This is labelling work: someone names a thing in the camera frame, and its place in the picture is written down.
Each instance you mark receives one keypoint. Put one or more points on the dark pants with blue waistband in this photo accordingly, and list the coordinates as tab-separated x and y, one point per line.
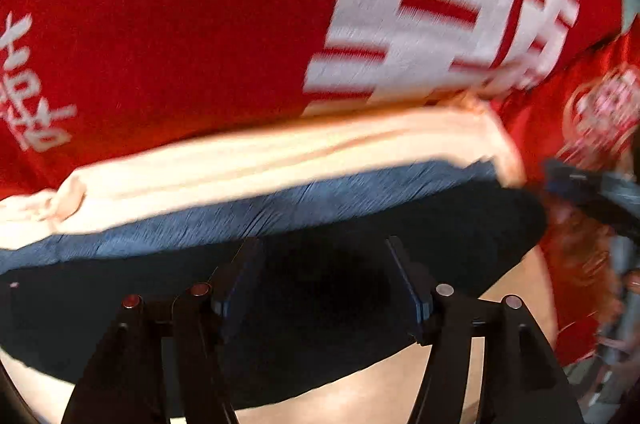
325	289

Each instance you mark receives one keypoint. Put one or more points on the red printed cloth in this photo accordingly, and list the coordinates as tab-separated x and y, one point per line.
175	28

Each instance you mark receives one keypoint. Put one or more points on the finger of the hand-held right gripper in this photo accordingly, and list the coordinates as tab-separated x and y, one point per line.
565	181

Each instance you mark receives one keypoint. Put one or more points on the peach cloth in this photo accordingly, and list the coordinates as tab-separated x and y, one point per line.
250	163

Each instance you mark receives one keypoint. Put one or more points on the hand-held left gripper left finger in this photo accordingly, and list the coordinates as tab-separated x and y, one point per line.
239	284

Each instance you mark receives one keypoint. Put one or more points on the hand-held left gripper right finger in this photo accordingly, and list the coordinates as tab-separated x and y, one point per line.
411	289

